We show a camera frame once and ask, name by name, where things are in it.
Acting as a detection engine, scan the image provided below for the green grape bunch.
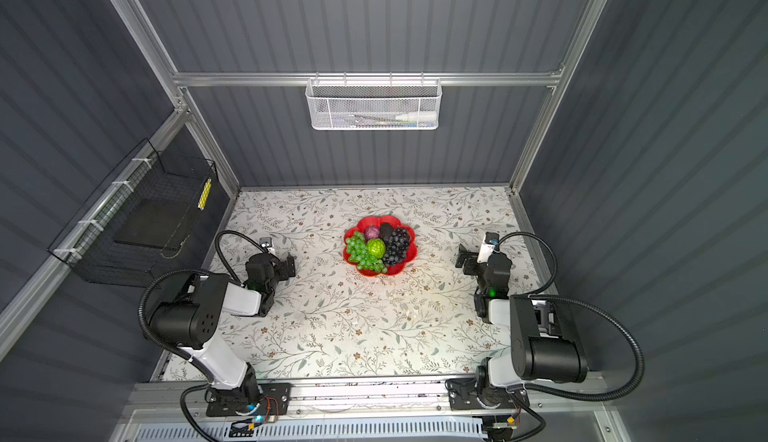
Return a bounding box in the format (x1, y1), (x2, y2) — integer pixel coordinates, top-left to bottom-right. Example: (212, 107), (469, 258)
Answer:
(344, 231), (388, 274)

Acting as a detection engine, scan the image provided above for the dark purple grape bunch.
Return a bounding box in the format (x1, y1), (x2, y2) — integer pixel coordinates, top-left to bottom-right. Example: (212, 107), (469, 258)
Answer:
(382, 227), (411, 267)

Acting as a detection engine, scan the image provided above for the green custard apple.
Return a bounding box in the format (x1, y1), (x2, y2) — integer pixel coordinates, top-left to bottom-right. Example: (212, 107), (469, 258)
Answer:
(366, 238), (387, 259)

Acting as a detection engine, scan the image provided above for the black avocado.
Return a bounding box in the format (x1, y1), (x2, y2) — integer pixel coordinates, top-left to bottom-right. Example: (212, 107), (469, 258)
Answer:
(379, 222), (394, 242)

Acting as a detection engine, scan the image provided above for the purple fig fruit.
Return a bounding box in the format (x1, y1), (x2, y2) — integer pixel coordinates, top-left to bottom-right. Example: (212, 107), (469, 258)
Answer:
(364, 226), (380, 240)

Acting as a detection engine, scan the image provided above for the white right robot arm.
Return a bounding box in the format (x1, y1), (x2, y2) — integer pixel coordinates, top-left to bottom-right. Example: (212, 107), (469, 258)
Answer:
(455, 243), (588, 408)

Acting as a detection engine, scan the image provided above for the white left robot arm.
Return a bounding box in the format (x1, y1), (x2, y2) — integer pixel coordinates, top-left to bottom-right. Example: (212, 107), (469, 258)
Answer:
(138, 252), (296, 417)

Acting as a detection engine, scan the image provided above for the red flower-shaped fruit bowl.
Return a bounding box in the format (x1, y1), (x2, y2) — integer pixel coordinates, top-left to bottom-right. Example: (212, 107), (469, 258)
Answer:
(343, 216), (418, 277)

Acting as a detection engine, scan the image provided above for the yellow tag on basket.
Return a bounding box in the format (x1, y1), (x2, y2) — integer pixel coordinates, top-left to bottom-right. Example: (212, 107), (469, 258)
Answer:
(197, 178), (212, 211)

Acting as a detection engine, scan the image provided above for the black pad in basket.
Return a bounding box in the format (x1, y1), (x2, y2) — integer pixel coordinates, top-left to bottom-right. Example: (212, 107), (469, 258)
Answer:
(114, 199), (197, 252)

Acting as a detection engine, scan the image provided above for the white marker in basket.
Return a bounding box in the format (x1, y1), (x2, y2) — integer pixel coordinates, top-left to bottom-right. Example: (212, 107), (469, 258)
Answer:
(391, 111), (438, 126)

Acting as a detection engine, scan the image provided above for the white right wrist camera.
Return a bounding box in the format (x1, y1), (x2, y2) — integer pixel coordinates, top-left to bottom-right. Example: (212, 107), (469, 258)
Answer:
(476, 232), (500, 264)

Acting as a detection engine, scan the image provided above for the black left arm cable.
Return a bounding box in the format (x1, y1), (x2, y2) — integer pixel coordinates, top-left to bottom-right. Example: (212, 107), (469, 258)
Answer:
(137, 229), (271, 442)

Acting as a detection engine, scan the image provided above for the black wire basket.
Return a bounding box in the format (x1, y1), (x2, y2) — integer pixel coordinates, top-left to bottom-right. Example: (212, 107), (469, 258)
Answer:
(48, 147), (228, 287)

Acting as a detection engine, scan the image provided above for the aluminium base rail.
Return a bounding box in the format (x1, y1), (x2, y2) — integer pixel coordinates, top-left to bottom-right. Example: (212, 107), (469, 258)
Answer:
(110, 374), (630, 441)

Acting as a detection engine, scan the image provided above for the white wire mesh basket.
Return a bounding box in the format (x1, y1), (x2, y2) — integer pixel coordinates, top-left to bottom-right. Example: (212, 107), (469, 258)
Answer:
(305, 80), (443, 131)

